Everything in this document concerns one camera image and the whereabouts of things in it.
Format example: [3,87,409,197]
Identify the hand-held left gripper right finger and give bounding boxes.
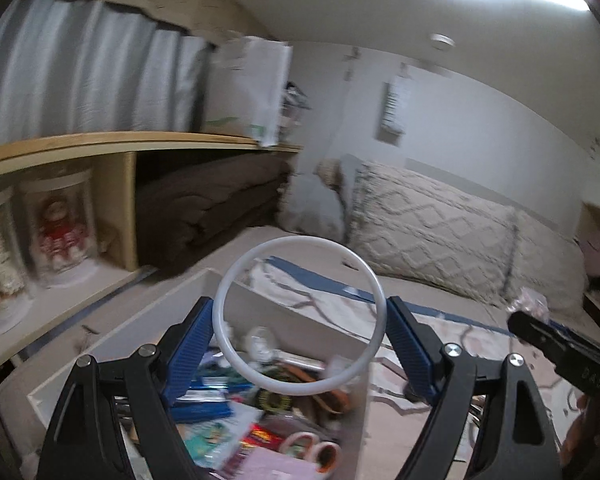
[384,296,563,480]

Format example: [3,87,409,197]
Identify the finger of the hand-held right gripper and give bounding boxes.
[507,310,564,362]

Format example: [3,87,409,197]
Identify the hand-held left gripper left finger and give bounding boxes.
[35,296,216,480]

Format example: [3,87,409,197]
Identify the clear plastic packet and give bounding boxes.
[505,287,551,322]

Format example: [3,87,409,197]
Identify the white cardboard shoe box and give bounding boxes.
[27,267,376,480]

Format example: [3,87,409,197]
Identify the white plastic ring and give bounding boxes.
[212,234,385,395]

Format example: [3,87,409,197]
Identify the person's right hand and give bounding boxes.
[561,394,591,456]

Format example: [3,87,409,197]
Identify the printed pink white blanket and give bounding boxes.
[242,255,571,461]

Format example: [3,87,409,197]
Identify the beige bed sheet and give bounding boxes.
[200,225,588,341]

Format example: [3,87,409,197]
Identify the small beige textured pillow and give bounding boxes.
[505,210,588,316]

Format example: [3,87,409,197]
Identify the large beige textured pillow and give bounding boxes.
[347,160,518,306]

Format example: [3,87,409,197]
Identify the wooden cabinet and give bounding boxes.
[577,180,600,341]

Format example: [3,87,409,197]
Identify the brown folded blanket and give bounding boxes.
[136,152,293,273]

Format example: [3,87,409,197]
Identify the red doll in clear case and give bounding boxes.
[20,170,99,287]

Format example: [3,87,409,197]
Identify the wooden shelf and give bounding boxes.
[0,131,303,376]

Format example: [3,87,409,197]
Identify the grey plush pillow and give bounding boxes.
[280,157,361,241]

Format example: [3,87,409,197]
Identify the cream doll in clear case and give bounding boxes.
[0,187,32,335]

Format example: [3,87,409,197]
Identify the white shopping bag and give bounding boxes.
[202,35,293,148]

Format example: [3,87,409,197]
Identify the grey curtain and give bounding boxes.
[0,0,213,148]

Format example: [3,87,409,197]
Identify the pink handled scissors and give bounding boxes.
[280,430,343,476]

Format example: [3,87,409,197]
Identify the hanging wall pouch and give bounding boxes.
[380,77,411,136]

